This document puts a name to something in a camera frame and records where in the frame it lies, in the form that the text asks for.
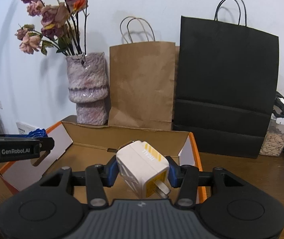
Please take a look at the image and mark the white cube power adapter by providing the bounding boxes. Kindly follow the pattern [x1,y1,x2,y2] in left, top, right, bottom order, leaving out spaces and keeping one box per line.
[116,140,171,199]

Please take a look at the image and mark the blue rimmed round container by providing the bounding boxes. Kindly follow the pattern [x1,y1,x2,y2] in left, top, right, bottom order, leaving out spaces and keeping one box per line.
[26,128,48,138]

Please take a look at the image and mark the red cardboard box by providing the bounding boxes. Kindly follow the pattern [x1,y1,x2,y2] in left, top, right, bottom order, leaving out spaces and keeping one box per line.
[0,120,202,194]

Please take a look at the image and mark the purple ceramic vase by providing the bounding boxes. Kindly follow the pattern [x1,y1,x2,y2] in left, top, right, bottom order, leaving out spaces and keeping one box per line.
[66,52,109,125]

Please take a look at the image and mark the black paper bag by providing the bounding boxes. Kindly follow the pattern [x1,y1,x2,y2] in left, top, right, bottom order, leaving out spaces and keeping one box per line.
[172,0,280,159]

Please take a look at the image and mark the brown paper bag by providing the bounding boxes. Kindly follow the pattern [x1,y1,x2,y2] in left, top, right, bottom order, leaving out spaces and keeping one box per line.
[108,31,175,131]

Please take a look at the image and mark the clear seed container black lid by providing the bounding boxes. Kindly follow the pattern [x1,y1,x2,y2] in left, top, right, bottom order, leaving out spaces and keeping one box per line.
[259,92,284,157]

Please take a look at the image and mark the dried pink roses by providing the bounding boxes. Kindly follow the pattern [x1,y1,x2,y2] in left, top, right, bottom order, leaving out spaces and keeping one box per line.
[15,0,89,57]

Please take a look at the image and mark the white panel against wall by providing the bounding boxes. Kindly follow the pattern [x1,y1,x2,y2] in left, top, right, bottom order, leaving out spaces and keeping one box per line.
[16,121,37,134]

